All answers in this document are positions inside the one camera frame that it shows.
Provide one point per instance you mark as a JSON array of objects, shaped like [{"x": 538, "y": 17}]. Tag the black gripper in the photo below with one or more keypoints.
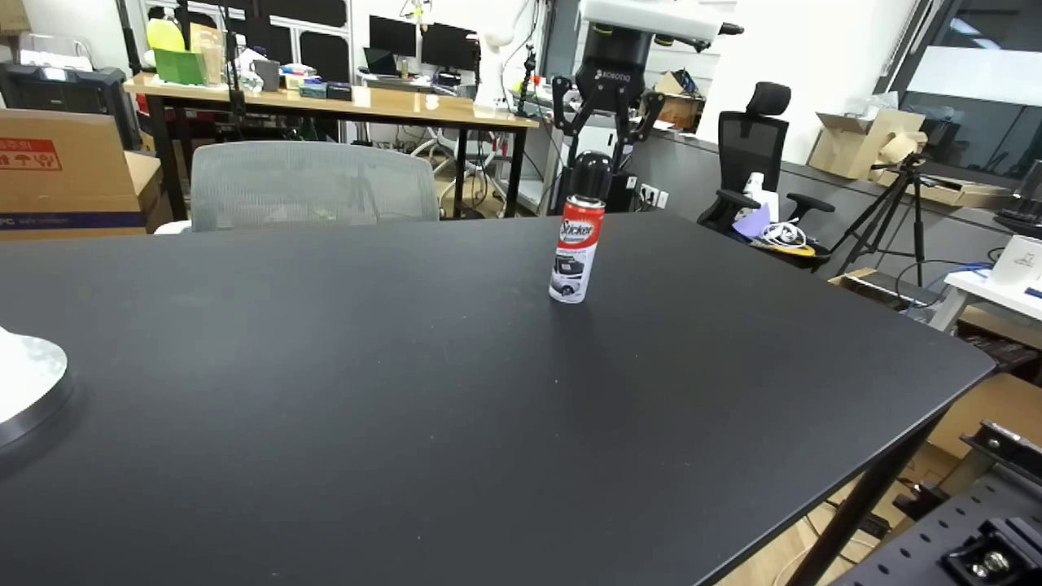
[{"x": 603, "y": 93}]

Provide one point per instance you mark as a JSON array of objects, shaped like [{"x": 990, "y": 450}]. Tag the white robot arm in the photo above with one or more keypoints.
[{"x": 614, "y": 58}]

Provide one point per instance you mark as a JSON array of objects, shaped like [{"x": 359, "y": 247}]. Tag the red white spray can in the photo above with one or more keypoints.
[{"x": 573, "y": 255}]

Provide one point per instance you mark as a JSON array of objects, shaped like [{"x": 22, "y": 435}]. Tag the black mesh office chair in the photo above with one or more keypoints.
[{"x": 749, "y": 163}]

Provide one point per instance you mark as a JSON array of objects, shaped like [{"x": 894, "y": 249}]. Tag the black computer monitor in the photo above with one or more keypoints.
[{"x": 449, "y": 48}]

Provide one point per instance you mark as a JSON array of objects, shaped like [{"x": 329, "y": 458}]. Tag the wooden desk with black legs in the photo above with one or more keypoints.
[{"x": 371, "y": 104}]

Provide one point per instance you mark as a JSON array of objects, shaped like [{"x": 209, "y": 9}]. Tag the grey office chair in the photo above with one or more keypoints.
[{"x": 254, "y": 185}]

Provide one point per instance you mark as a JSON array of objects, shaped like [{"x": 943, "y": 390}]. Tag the brown cardboard box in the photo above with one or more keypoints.
[{"x": 70, "y": 178}]

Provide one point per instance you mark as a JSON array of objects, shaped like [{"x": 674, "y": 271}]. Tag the black perforated breadboard base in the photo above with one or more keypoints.
[{"x": 989, "y": 531}]

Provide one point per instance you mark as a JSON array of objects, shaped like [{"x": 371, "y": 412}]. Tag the black camera tripod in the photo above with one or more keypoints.
[{"x": 867, "y": 229}]

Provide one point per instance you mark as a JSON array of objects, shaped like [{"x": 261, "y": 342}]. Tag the white round base plate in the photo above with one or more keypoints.
[{"x": 32, "y": 387}]

